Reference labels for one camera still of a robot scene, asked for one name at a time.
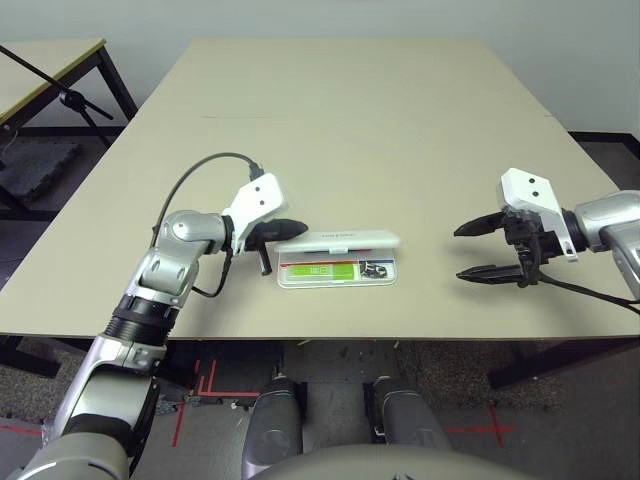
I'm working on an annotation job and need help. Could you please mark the black table foot beam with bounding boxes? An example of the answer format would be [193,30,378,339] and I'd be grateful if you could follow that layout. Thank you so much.
[0,335,61,379]
[487,339,640,391]

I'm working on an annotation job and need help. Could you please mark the white plastic pencil case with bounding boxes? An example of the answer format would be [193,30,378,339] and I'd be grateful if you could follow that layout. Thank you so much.
[276,228,404,289]

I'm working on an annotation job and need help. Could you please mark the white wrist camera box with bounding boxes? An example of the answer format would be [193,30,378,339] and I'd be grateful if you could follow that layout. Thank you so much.
[495,168,581,262]
[222,172,290,254]

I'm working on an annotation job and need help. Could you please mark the beige table with black frame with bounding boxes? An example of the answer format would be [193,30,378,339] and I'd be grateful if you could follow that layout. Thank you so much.
[0,38,139,131]

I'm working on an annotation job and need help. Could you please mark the grey robot left leg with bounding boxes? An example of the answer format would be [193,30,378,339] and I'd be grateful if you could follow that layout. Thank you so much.
[242,377,306,476]

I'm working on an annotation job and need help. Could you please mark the grey robot torso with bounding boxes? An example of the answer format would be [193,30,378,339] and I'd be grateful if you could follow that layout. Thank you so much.
[259,443,621,480]

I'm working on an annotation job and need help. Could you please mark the black tripod stand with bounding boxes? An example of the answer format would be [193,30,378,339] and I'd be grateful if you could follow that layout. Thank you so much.
[0,44,115,146]

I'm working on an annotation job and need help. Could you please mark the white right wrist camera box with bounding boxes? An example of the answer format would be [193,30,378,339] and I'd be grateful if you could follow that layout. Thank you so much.
[495,168,581,262]

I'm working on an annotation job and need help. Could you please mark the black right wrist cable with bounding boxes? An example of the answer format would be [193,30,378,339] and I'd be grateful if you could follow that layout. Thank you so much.
[539,274,640,316]

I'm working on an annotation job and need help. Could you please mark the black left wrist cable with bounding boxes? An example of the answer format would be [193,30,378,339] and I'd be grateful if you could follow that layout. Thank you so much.
[152,152,266,300]

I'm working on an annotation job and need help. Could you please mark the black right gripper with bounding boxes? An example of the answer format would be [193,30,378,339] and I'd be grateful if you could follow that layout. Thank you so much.
[452,209,557,289]

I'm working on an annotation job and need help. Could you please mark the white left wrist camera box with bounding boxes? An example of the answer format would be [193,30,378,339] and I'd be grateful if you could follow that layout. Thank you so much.
[222,172,290,254]

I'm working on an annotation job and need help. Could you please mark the black foam floor mat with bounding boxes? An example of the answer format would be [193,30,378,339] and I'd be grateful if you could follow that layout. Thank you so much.
[0,139,84,201]

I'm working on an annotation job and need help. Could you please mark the small black silver binder clip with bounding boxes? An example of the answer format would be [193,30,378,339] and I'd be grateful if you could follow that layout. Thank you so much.
[358,259,391,280]

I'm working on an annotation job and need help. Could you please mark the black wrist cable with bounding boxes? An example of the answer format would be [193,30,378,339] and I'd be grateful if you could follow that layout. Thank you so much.
[539,274,640,316]
[152,152,266,300]

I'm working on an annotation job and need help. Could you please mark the grey robot leg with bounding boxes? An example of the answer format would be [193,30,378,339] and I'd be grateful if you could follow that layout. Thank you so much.
[367,375,454,449]
[242,377,306,476]

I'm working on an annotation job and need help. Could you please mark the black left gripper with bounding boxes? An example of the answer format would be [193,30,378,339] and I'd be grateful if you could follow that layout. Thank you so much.
[246,218,310,278]

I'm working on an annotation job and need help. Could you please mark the grey robot right leg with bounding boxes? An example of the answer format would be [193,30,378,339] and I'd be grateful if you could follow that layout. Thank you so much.
[367,375,454,449]

